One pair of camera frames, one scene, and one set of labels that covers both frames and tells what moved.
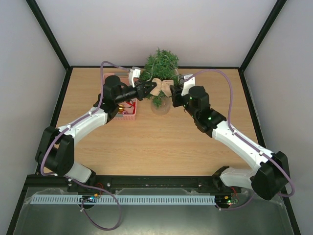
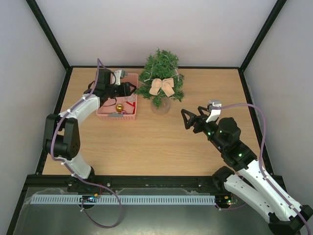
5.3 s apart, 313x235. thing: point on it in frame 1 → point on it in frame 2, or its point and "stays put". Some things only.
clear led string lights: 161,55 stays put
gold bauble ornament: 121,108 stays put
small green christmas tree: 162,65 stays put
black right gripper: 177,97 → 197,123
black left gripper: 141,93 → 125,91
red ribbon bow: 133,105 stays put
